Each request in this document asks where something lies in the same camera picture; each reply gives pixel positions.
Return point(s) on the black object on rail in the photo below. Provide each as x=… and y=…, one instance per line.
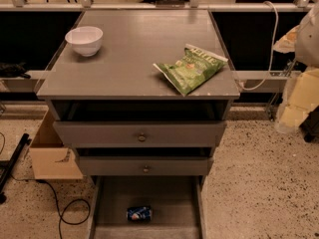
x=9, y=70

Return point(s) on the grey drawer cabinet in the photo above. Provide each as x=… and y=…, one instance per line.
x=123, y=70

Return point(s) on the dark cabinet at right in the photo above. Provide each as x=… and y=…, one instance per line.
x=310, y=126

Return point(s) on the white bowl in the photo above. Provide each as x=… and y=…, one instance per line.
x=85, y=41

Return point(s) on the grey middle drawer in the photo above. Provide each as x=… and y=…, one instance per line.
x=156, y=161

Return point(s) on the blue pepsi can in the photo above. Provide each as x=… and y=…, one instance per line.
x=140, y=213

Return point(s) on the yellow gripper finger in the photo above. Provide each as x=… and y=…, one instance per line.
x=286, y=44
x=300, y=98

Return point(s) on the cardboard box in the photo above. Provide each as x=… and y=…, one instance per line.
x=50, y=158

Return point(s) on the black stand leg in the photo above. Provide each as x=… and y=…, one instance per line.
x=6, y=166

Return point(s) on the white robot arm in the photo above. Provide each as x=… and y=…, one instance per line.
x=307, y=40

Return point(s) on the grey top drawer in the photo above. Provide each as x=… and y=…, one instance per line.
x=141, y=124

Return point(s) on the grey bottom drawer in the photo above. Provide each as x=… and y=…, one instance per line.
x=175, y=202

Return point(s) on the green chip bag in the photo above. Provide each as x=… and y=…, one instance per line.
x=191, y=71

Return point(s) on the grey drawer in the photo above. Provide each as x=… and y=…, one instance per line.
x=156, y=161
x=175, y=202
x=141, y=124

